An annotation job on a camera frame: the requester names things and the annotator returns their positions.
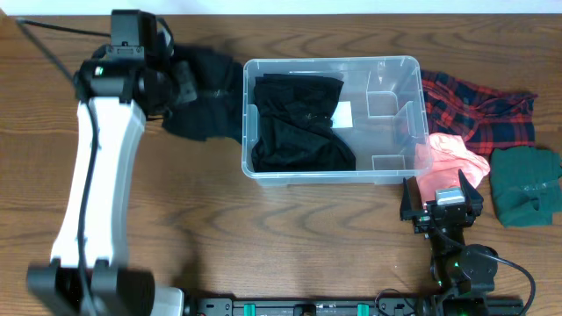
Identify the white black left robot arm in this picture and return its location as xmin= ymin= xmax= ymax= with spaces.
xmin=26 ymin=10 xmax=197 ymax=316

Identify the dark green garment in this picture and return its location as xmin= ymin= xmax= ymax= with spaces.
xmin=490 ymin=147 xmax=561 ymax=227

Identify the pink garment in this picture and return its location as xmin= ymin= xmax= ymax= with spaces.
xmin=414 ymin=133 xmax=490 ymax=203

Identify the large black garment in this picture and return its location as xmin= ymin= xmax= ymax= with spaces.
xmin=251 ymin=74 xmax=356 ymax=172

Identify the red black plaid shirt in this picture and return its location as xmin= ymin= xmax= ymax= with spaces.
xmin=421 ymin=70 xmax=537 ymax=156

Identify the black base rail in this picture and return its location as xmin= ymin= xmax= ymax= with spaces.
xmin=183 ymin=296 xmax=525 ymax=316

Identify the dark navy garment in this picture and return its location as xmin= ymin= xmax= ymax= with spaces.
xmin=162 ymin=45 xmax=242 ymax=143

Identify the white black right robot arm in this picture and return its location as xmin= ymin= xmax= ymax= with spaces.
xmin=400 ymin=171 xmax=498 ymax=315

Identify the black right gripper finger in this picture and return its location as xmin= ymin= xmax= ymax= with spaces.
xmin=458 ymin=169 xmax=484 ymax=215
xmin=400 ymin=178 xmax=414 ymax=220

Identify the white label sticker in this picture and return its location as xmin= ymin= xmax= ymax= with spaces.
xmin=331 ymin=101 xmax=353 ymax=129

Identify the clear plastic storage container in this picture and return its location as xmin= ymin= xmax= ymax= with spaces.
xmin=241 ymin=55 xmax=432 ymax=187

